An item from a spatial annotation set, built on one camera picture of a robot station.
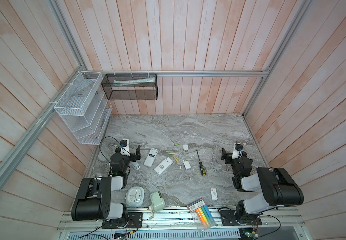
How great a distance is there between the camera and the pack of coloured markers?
2.39 feet

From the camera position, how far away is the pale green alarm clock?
2.56 feet

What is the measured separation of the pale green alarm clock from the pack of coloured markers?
0.26 meters
